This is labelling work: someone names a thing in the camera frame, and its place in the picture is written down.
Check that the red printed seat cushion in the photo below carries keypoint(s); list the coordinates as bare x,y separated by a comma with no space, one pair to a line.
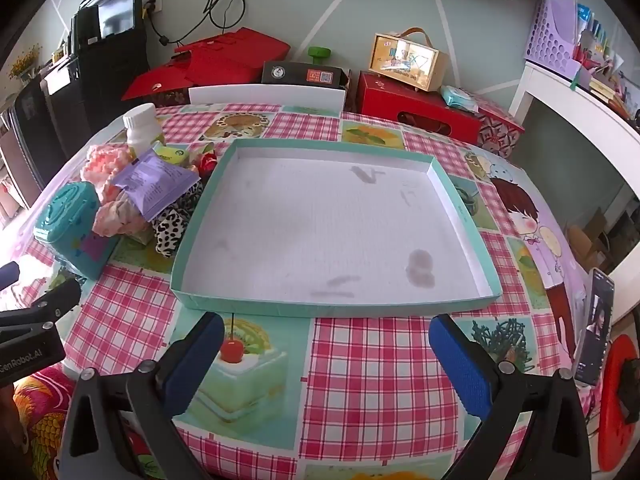
40,420

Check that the teal plastic container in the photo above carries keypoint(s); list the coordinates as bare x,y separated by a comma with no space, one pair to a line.
70,225

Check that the black cardboard box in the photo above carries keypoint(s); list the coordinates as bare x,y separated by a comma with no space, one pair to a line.
300,74

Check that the red round stool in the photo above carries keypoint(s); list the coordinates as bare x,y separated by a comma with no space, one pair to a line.
620,425

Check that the cardboard boxes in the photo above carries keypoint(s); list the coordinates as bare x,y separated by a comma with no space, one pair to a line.
592,245

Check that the white plastic bottle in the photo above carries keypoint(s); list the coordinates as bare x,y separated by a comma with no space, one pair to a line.
141,127

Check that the green tissue pack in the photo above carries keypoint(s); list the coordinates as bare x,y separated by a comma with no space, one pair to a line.
172,154

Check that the yellow flowers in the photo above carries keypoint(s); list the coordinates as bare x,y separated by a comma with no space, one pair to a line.
25,62

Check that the red patterned box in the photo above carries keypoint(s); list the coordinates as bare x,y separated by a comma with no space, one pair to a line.
500,125

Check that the red gift box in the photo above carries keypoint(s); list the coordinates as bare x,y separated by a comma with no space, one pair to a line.
155,82
235,55

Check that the purple packet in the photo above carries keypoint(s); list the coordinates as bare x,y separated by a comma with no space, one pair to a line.
150,180

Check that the blue wet wipes pack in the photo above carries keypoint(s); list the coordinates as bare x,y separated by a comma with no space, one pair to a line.
460,97

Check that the black file rack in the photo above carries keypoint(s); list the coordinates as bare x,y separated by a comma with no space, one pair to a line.
90,25

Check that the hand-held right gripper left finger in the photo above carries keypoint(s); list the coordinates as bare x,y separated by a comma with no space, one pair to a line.
197,365

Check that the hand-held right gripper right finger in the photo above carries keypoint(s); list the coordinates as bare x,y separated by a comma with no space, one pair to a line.
462,375

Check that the black cabinet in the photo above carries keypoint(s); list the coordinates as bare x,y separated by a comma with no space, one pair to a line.
100,85

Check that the purple file basket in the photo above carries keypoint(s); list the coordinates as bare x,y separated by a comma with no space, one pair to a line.
552,35

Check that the green dumbbell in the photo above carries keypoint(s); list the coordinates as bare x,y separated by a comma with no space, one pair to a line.
317,54

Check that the white chair back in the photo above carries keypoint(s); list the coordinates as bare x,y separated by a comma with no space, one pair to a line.
265,96

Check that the dark brown cabinet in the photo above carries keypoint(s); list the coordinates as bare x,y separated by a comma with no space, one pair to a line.
25,145

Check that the black white spotted scrunchie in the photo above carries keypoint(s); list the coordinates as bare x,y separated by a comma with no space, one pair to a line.
170,232

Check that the row of books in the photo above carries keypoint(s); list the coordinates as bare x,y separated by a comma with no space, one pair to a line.
605,60

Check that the pink scrunchie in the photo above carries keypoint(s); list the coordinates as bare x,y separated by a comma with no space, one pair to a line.
117,217

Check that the white wall socket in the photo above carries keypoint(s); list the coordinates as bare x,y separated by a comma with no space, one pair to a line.
154,3

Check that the pink white knit cloth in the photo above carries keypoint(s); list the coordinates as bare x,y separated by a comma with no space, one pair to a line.
102,165

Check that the shallow teal cardboard tray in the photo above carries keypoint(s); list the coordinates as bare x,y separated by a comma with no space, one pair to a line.
325,220

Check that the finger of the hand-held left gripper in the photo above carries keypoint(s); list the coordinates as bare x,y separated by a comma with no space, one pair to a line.
60,297
7,275

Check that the smartphone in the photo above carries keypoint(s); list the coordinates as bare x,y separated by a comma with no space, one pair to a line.
595,325

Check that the white desk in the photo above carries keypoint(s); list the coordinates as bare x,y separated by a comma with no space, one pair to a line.
570,95

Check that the checked printed tablecloth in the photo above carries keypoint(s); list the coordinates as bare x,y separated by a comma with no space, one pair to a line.
375,385

